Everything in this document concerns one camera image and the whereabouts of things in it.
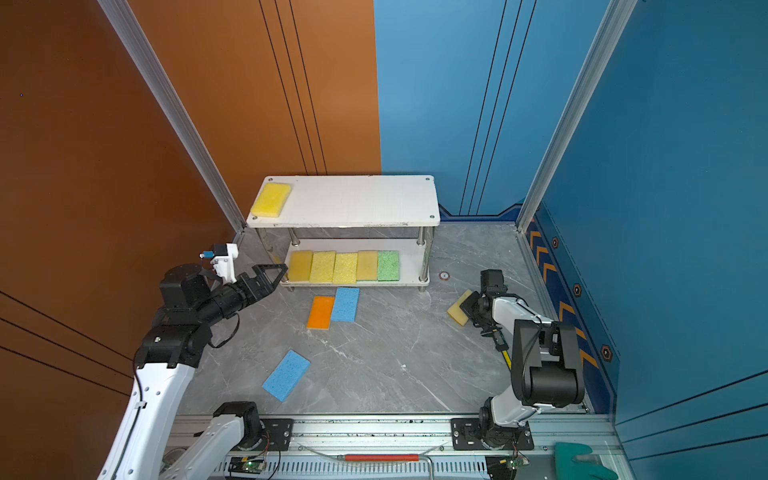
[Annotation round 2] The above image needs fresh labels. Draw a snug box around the yellow black caliper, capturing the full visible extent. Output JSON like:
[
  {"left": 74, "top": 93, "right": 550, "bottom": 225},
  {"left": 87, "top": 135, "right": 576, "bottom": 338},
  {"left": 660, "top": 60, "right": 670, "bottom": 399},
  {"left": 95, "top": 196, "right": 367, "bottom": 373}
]
[{"left": 481, "top": 325, "right": 512, "bottom": 370}]

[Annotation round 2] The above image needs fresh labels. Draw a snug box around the large blue sponge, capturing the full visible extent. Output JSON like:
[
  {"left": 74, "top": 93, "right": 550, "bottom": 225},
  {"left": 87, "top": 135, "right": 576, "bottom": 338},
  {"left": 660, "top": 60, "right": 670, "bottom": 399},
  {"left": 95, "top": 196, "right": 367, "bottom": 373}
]
[{"left": 262, "top": 350, "right": 311, "bottom": 402}]

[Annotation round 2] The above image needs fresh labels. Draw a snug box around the orange sponge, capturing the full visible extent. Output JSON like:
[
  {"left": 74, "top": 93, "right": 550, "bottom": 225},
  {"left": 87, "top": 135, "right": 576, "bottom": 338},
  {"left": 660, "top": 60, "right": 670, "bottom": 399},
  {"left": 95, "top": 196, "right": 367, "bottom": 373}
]
[{"left": 307, "top": 296, "right": 335, "bottom": 330}]

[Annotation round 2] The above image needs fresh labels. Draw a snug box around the thick yellow sponge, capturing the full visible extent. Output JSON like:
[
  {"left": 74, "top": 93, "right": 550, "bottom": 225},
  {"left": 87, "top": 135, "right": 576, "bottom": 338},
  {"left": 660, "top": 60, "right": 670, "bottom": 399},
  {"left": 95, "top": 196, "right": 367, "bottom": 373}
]
[{"left": 287, "top": 251, "right": 313, "bottom": 282}]

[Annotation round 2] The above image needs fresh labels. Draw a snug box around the circuit board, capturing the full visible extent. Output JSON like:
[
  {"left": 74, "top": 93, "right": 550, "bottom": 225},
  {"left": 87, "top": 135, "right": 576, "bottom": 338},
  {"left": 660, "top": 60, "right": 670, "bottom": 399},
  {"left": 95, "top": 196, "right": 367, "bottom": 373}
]
[
  {"left": 499, "top": 454, "right": 530, "bottom": 478},
  {"left": 226, "top": 457, "right": 267, "bottom": 477}
]

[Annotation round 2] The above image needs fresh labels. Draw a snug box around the tan yellow sponge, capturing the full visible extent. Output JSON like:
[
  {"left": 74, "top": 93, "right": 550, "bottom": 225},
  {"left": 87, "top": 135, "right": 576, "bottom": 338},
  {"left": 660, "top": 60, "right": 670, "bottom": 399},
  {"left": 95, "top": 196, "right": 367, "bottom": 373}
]
[{"left": 447, "top": 290, "right": 473, "bottom": 327}]

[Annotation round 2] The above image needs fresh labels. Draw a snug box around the green sponge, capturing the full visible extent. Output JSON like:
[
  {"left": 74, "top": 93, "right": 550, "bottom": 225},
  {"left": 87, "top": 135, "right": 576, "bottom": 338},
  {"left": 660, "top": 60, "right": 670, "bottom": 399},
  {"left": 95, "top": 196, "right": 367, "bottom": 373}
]
[{"left": 377, "top": 250, "right": 400, "bottom": 282}]

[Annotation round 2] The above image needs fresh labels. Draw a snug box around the right circuit board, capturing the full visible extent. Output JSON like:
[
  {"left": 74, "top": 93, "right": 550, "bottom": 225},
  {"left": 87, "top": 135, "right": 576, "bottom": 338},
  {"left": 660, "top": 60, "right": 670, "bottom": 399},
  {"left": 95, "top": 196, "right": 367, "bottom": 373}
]
[{"left": 499, "top": 454, "right": 530, "bottom": 478}]

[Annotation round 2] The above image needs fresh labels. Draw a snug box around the aluminium frame post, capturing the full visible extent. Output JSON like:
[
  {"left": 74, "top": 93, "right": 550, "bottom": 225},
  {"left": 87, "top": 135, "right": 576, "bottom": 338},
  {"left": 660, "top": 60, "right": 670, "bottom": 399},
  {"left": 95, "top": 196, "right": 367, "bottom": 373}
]
[
  {"left": 516, "top": 0, "right": 637, "bottom": 234},
  {"left": 98, "top": 0, "right": 246, "bottom": 233}
]

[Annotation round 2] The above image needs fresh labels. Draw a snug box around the red handled tool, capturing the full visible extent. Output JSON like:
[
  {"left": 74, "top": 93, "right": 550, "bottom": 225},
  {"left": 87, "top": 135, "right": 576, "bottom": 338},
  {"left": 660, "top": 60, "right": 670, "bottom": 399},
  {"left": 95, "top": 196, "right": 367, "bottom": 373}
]
[{"left": 338, "top": 454, "right": 421, "bottom": 462}]

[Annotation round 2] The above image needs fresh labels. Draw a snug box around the left circuit board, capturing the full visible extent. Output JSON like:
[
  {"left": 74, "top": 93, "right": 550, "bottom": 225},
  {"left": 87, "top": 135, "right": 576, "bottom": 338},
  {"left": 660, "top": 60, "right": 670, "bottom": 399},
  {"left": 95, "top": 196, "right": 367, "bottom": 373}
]
[{"left": 226, "top": 457, "right": 267, "bottom": 477}]

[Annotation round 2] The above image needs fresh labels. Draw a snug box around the right aluminium frame post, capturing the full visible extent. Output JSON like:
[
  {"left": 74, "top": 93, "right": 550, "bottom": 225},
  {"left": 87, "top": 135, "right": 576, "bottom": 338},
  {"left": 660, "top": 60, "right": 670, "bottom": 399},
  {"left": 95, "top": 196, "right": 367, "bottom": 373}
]
[{"left": 516, "top": 0, "right": 637, "bottom": 234}]

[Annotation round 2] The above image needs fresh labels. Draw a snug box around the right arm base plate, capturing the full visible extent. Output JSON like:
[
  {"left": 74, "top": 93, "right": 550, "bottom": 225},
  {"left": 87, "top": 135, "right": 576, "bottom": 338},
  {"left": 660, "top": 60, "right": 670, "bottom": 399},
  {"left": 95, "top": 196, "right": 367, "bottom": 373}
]
[{"left": 450, "top": 417, "right": 535, "bottom": 451}]

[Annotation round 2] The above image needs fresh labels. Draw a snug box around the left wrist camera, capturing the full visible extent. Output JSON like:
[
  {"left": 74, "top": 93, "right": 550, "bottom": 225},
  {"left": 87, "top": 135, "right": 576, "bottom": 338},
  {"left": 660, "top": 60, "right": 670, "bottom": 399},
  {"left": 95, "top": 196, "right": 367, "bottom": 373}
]
[{"left": 199, "top": 243, "right": 239, "bottom": 284}]

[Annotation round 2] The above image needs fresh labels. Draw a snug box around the left aluminium frame post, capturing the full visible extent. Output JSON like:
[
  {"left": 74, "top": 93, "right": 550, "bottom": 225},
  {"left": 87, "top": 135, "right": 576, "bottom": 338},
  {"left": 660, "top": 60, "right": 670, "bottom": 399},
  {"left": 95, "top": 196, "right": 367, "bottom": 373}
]
[{"left": 98, "top": 0, "right": 246, "bottom": 233}]

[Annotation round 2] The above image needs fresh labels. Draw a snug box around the dark yellow sponge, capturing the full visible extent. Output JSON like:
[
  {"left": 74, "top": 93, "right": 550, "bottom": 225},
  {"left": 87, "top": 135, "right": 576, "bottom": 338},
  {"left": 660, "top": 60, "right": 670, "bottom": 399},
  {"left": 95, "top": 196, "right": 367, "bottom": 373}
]
[{"left": 356, "top": 251, "right": 378, "bottom": 282}]

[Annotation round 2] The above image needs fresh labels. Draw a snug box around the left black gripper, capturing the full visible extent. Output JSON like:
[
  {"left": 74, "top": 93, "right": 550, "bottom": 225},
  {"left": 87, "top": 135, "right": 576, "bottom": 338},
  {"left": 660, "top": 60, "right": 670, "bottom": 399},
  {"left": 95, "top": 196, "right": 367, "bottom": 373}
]
[{"left": 197, "top": 264, "right": 286, "bottom": 331}]

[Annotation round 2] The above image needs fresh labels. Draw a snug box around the white two-tier shelf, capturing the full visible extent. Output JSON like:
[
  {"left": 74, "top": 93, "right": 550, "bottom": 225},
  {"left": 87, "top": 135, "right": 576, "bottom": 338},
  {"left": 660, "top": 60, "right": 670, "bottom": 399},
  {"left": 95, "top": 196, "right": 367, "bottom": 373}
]
[{"left": 246, "top": 174, "right": 440, "bottom": 291}]

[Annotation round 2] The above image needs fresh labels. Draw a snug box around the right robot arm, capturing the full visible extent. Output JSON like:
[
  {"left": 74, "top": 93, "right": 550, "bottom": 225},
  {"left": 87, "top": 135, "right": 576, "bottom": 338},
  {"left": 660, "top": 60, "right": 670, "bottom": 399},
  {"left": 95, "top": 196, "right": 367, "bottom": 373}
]
[{"left": 459, "top": 269, "right": 586, "bottom": 450}]

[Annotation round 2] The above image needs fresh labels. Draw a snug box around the green glove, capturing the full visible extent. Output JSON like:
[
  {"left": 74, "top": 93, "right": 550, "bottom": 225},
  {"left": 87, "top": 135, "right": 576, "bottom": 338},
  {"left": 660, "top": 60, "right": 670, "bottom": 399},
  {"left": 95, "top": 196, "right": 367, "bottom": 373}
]
[{"left": 554, "top": 442, "right": 619, "bottom": 480}]

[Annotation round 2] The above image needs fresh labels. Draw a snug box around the small blue sponge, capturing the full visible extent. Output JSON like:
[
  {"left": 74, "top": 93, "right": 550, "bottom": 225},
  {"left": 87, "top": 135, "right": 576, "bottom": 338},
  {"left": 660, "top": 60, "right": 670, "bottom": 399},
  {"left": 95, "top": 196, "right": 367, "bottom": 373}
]
[{"left": 331, "top": 287, "right": 360, "bottom": 323}]

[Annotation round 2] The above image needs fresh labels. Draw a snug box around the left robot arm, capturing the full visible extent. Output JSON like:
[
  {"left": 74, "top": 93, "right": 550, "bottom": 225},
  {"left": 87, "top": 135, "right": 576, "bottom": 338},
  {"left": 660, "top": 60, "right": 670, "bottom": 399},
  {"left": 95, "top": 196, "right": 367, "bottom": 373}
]
[{"left": 99, "top": 264, "right": 288, "bottom": 479}]

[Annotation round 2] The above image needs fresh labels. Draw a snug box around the light yellow sponge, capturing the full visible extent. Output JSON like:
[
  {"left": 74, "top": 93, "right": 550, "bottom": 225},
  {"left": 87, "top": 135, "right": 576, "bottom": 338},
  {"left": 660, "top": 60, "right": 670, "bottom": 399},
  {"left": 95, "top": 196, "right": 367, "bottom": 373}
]
[
  {"left": 332, "top": 253, "right": 358, "bottom": 285},
  {"left": 309, "top": 251, "right": 336, "bottom": 284}
]

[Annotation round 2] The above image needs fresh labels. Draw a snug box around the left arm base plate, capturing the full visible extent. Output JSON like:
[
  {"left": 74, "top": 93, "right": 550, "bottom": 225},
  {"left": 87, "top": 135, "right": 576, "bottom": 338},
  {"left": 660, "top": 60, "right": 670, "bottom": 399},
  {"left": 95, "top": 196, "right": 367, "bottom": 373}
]
[{"left": 237, "top": 418, "right": 294, "bottom": 453}]

